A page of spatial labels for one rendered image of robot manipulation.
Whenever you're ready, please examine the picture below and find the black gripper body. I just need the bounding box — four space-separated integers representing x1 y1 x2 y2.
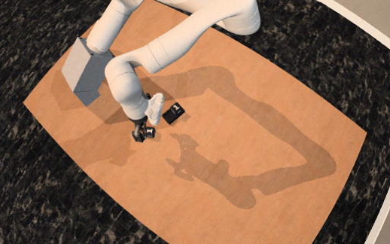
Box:
128 115 148 128

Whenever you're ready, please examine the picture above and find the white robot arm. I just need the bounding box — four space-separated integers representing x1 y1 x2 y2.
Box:
86 0 261 126

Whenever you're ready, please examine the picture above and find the black calendar cube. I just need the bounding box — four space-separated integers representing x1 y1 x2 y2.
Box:
145 127 156 138
170 102 182 116

